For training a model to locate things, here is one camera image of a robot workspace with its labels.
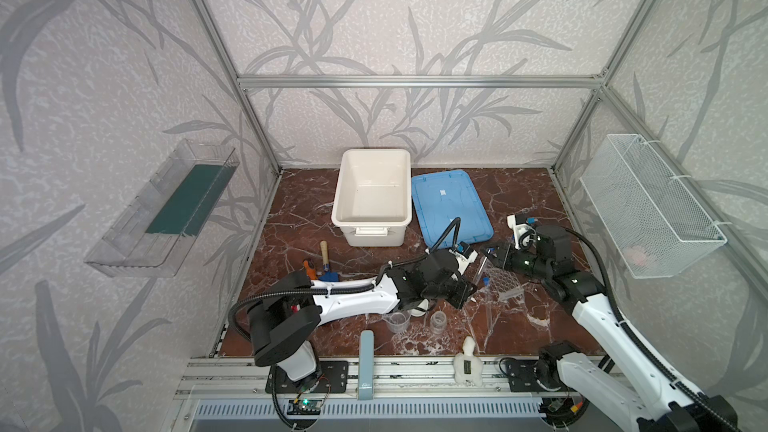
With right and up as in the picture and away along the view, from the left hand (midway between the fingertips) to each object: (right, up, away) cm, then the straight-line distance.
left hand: (480, 283), depth 76 cm
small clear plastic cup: (-11, -10, +1) cm, 15 cm away
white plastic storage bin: (-31, +22, +37) cm, 53 cm away
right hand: (+1, +11, +3) cm, 11 cm away
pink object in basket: (+38, +8, -3) cm, 39 cm away
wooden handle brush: (-45, +3, +20) cm, 49 cm away
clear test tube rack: (+10, -4, +13) cm, 17 cm away
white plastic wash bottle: (-4, -19, -3) cm, 20 cm away
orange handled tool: (-48, -1, +16) cm, 51 cm away
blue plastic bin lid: (-6, +21, +36) cm, 42 cm away
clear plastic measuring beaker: (-21, -13, +7) cm, 26 cm away
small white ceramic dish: (-16, -10, +7) cm, 21 cm away
